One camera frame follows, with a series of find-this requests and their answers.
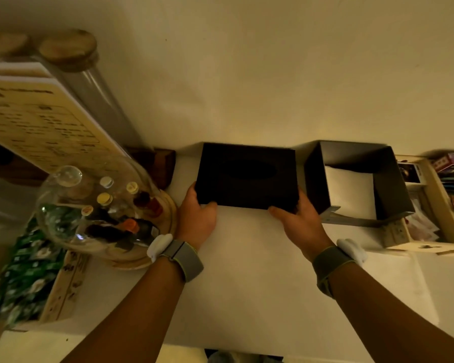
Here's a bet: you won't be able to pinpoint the person's left hand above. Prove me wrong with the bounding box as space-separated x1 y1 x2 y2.
175 182 218 251

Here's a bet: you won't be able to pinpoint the person's right hand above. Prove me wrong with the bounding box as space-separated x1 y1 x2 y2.
267 188 336 263

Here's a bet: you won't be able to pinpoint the black paper box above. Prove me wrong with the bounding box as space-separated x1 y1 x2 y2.
195 142 300 213

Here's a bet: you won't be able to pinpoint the grey paper box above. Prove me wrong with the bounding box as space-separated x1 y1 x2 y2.
304 139 416 228

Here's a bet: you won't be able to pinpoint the person's right forearm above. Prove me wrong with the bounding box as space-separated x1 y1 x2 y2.
327 262 454 363

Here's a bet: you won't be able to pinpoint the person's left forearm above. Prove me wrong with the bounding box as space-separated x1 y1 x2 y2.
60 257 186 363

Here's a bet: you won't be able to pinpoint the person's grey trousers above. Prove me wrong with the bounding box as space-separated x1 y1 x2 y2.
206 349 285 363

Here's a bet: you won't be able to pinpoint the round wooden dome base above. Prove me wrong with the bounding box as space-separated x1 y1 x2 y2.
105 189 179 271

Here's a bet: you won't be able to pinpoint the white wrist tracker grey band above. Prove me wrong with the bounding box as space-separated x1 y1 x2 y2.
312 237 368 299
146 233 205 283

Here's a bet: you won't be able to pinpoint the dark brown wooden block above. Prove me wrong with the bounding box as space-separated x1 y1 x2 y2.
127 147 177 190

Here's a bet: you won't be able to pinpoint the cluster of mini liquor bottles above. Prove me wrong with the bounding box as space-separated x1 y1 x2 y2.
52 175 165 251

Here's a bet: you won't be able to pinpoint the clear glass dome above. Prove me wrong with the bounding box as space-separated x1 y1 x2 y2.
34 154 167 258

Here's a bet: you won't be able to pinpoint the wooden tray printed side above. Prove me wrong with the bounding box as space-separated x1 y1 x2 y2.
0 217 92 331

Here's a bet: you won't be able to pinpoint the pile of green packets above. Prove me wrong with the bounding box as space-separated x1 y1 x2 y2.
0 215 67 329

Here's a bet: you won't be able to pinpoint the yellow printed menu board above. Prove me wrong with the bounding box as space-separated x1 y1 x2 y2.
0 62 137 178

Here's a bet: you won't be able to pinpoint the cork-topped glass jar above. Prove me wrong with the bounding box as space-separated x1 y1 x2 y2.
0 29 144 148

